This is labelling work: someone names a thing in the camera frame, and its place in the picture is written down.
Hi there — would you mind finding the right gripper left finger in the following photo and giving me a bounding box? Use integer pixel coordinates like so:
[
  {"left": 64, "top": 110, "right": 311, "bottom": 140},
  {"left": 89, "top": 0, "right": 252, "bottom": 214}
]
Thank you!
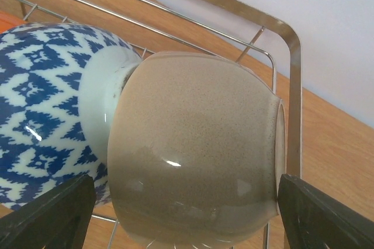
[{"left": 1, "top": 175, "right": 96, "bottom": 248}]

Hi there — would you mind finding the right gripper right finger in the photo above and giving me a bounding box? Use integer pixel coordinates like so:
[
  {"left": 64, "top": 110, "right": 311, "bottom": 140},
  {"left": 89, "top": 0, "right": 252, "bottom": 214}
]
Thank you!
[{"left": 278, "top": 174, "right": 373, "bottom": 249}]

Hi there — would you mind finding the blue zigzag patterned bowl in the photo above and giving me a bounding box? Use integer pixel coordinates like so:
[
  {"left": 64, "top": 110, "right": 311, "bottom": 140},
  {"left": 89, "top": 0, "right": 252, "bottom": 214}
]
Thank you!
[{"left": 1, "top": 23, "right": 142, "bottom": 210}]

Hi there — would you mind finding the beige speckled ceramic bowl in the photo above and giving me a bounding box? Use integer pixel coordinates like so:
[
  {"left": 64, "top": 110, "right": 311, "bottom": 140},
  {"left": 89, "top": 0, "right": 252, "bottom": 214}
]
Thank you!
[{"left": 108, "top": 52, "right": 286, "bottom": 248}]

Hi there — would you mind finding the chrome wire dish rack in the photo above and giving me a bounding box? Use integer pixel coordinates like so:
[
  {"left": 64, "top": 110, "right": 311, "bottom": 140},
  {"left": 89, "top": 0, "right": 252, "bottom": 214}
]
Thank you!
[{"left": 0, "top": 0, "right": 302, "bottom": 249}]

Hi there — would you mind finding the white and orange bowl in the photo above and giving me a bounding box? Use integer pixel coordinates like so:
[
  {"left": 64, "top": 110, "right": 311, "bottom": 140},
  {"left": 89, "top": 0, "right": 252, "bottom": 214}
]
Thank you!
[{"left": 0, "top": 11, "right": 26, "bottom": 33}]

